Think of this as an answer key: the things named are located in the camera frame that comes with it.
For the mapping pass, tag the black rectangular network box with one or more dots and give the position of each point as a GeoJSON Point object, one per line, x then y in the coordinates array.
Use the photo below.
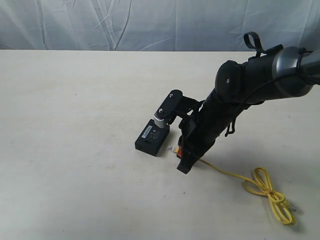
{"type": "Point", "coordinates": [151, 138]}

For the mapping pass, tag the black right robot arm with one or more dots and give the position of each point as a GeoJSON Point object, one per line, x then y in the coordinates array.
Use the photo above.
{"type": "Point", "coordinates": [289, 73]}

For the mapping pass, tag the white wrinkled backdrop curtain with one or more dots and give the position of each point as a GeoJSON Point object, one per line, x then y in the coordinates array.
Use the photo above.
{"type": "Point", "coordinates": [156, 25]}

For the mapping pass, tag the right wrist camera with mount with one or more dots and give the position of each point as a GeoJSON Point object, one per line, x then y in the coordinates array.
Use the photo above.
{"type": "Point", "coordinates": [174, 105]}

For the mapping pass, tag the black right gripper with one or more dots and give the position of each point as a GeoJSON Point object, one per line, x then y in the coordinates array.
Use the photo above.
{"type": "Point", "coordinates": [212, 120]}

